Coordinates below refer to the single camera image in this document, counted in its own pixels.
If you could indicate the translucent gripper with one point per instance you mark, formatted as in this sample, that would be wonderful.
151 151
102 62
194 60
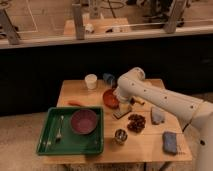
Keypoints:
124 108

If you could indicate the orange bowl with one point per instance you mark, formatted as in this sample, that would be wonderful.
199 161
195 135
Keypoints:
110 100

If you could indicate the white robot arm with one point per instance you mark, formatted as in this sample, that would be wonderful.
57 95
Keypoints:
194 111

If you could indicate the grey rectangular block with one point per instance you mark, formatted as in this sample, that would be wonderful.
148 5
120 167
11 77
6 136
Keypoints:
118 114

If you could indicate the dark grape bunch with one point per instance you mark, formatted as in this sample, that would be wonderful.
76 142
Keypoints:
136 123

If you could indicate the wooden table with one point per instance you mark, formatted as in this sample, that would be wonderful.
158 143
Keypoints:
143 147

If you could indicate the small metal cup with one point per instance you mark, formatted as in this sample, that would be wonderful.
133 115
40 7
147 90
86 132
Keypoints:
120 136

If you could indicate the light blue cloth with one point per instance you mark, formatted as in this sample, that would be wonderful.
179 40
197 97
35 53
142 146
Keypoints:
157 116

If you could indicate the purple bowl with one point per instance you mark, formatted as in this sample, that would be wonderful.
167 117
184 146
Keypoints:
83 121

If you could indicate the white paper cup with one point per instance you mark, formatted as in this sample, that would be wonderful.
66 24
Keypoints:
91 81

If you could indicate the orange carrot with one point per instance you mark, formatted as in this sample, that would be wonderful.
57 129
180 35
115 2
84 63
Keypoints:
75 103

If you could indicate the blue sponge brush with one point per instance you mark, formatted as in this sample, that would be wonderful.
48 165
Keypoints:
170 145

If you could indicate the metal fork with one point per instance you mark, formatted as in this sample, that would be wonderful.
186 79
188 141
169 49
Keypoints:
59 134

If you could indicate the green plastic tray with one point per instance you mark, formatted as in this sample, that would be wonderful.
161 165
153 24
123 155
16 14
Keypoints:
70 143

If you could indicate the black handled utensil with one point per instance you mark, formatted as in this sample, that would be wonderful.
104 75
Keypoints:
136 100

